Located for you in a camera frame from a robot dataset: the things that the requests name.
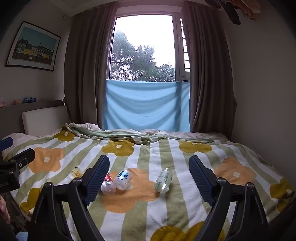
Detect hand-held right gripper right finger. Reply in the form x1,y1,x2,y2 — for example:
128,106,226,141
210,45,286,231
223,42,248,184
188,155,271,241

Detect brown headboard shelf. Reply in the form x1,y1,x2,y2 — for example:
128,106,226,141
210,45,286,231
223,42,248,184
0,100,66,139

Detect window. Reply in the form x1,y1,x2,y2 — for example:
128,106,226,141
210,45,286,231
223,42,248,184
108,6,192,82

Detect hanging clothes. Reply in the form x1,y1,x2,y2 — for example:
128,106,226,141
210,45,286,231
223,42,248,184
205,0,262,25

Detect flower striped blanket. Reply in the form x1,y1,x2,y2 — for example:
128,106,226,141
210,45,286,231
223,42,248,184
0,130,295,241

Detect white bottle blue label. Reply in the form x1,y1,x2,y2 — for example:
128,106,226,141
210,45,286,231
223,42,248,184
113,169,132,190

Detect clear cup with red label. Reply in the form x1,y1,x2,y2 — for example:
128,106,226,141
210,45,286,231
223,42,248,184
100,173,117,195

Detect person's left hand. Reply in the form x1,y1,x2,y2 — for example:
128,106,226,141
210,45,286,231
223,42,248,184
0,196,11,225

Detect light blue cloth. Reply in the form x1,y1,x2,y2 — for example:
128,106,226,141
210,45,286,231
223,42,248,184
102,79,191,132

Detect clear green-tinted bottle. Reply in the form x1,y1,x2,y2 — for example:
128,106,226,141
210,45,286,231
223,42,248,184
154,168,174,194

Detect framed houses picture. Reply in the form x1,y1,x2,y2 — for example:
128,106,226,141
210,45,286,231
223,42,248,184
5,21,61,72

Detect small yellow glass cup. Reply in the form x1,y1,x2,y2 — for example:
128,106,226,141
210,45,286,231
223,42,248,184
72,167,84,179

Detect brown curtain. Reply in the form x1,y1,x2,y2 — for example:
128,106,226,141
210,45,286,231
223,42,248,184
183,0,234,141
63,1,119,130

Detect green blanket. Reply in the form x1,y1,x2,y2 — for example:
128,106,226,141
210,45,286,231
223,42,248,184
62,122,208,146

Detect white padded headboard cushion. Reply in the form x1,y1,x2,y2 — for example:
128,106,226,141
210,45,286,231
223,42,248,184
22,105,70,136

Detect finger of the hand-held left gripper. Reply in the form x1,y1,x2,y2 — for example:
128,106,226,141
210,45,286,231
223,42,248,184
5,148,36,173
0,137,14,152

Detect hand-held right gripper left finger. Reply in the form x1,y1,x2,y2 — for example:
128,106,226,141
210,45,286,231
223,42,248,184
28,155,110,241

